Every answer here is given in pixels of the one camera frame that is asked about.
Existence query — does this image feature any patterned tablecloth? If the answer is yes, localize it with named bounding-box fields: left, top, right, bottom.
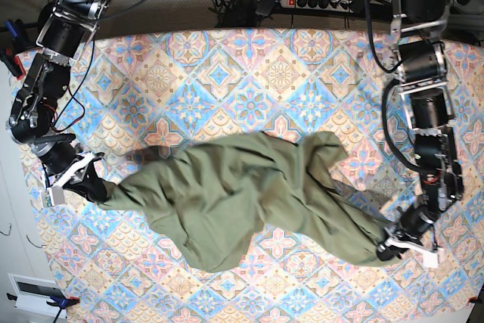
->
left=20, top=30, right=483, bottom=322

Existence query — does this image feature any green t-shirt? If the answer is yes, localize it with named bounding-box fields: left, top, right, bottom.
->
left=101, top=132, right=386, bottom=273

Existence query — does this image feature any orange clamp bottom right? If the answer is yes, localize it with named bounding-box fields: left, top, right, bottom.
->
left=468, top=297, right=483, bottom=304

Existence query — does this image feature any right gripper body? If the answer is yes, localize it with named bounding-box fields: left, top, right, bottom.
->
left=36, top=141, right=83, bottom=180

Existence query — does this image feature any white power strip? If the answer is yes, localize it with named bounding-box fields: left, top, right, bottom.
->
left=279, top=0, right=352, bottom=13

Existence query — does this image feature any white wall outlet box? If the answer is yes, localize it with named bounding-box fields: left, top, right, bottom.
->
left=8, top=273, right=63, bottom=318

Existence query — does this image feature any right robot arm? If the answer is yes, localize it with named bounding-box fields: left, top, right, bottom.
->
left=6, top=0, right=111, bottom=207

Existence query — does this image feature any blue clamp bottom left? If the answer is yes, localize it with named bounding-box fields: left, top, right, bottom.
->
left=6, top=292, right=81, bottom=323

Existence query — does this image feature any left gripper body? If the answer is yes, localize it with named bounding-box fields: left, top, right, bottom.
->
left=395, top=205, right=435, bottom=242

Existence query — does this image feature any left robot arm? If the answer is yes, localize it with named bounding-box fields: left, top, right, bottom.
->
left=377, top=0, right=464, bottom=266

